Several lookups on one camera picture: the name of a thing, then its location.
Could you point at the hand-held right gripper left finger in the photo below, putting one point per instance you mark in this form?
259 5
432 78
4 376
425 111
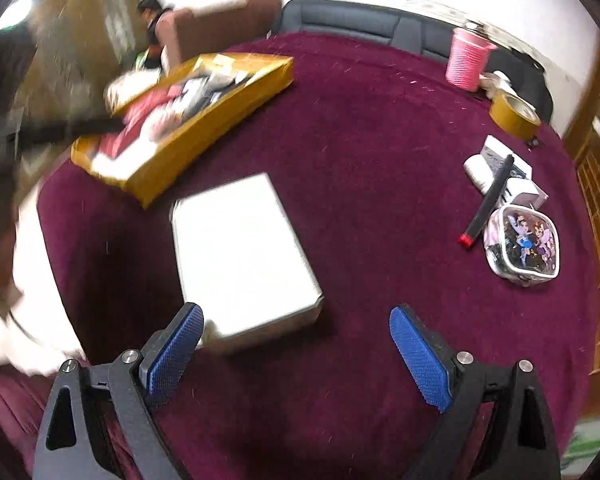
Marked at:
172 355

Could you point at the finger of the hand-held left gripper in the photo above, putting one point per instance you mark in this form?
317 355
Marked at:
70 129

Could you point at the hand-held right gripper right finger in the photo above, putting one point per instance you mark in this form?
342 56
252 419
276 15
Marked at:
420 355

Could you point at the red foil packet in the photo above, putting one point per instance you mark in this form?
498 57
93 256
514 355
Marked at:
125 135

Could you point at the yellow taped cardboard box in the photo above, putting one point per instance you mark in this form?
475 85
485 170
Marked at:
190 145

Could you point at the white cloth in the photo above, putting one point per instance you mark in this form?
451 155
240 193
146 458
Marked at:
35 285

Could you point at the clear cartoon print pouch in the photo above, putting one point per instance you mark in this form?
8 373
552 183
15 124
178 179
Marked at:
522 245

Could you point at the maroon tablecloth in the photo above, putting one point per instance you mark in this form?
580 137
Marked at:
380 210

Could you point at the black marker red cap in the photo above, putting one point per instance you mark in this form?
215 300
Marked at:
485 205

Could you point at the brown chair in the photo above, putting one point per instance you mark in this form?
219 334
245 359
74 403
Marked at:
215 25

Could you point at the green white carton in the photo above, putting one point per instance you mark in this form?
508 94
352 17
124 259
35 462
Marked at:
585 440

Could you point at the white tube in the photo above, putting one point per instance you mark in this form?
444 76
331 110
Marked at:
480 175

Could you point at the small white blue box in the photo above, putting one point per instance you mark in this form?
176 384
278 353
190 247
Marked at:
527 192

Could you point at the small white box dark print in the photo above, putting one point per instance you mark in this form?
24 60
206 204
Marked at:
497 152

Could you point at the yellow tape roll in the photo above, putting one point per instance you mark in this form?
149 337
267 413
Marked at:
510 120

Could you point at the white plush toy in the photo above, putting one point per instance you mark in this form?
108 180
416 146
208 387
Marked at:
495 85

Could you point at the pink knitted cup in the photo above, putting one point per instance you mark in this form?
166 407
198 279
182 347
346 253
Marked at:
467 60

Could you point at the black leather sofa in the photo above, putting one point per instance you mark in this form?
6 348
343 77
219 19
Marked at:
350 20

